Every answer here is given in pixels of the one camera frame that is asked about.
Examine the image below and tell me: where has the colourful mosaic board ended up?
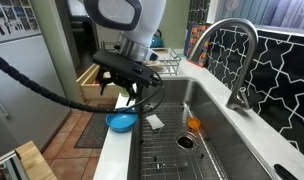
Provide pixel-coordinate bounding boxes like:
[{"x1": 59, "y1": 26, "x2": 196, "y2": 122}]
[{"x1": 183, "y1": 22, "x2": 213, "y2": 69}]

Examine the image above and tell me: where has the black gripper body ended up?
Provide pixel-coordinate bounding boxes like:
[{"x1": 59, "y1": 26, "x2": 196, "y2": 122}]
[{"x1": 97, "y1": 68, "x2": 140, "y2": 92}]

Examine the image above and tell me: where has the white sponge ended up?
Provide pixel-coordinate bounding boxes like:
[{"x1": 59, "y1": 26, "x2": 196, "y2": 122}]
[{"x1": 145, "y1": 113, "x2": 166, "y2": 131}]

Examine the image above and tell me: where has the stainless steel sink basin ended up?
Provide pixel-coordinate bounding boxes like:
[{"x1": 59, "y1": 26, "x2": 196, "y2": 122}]
[{"x1": 126, "y1": 75, "x2": 273, "y2": 180}]

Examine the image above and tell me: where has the white framed window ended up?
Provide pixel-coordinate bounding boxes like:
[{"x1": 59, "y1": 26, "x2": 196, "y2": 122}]
[{"x1": 215, "y1": 0, "x2": 304, "y2": 34}]

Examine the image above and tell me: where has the white refrigerator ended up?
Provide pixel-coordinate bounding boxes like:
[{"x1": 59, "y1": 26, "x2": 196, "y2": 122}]
[{"x1": 0, "y1": 0, "x2": 71, "y2": 158}]

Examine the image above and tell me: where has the metal wire dish rack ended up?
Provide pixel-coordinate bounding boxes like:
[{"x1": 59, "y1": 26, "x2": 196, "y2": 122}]
[{"x1": 143, "y1": 47, "x2": 182, "y2": 76}]

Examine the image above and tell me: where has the dark floor rug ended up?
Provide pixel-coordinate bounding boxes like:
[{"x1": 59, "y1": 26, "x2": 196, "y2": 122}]
[{"x1": 74, "y1": 103, "x2": 117, "y2": 149}]

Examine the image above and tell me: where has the blue plastic bowl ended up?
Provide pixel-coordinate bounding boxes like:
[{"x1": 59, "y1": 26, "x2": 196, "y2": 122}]
[{"x1": 105, "y1": 105, "x2": 139, "y2": 134}]

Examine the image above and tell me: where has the grey metal bracket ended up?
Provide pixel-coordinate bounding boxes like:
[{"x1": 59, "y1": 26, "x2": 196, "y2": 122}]
[{"x1": 0, "y1": 150, "x2": 30, "y2": 180}]

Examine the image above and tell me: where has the open wooden drawer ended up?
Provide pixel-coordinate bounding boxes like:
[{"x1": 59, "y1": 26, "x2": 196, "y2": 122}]
[{"x1": 75, "y1": 63, "x2": 121, "y2": 101}]

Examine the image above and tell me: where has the light wooden block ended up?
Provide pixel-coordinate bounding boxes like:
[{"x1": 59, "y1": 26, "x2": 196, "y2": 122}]
[{"x1": 15, "y1": 140, "x2": 58, "y2": 180}]

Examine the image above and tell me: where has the small orange cup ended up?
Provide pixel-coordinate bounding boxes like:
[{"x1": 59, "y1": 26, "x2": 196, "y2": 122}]
[{"x1": 187, "y1": 116, "x2": 202, "y2": 130}]

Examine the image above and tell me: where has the brushed steel gooseneck faucet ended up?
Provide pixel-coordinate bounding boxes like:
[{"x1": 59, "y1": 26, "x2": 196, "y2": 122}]
[{"x1": 186, "y1": 18, "x2": 260, "y2": 111}]

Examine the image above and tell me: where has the metal wire sink grid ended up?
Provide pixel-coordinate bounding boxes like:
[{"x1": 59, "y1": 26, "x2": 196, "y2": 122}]
[{"x1": 140, "y1": 102, "x2": 228, "y2": 180}]

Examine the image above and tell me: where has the teal kettle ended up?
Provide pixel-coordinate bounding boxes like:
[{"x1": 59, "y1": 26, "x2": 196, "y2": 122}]
[{"x1": 150, "y1": 29, "x2": 165, "y2": 48}]

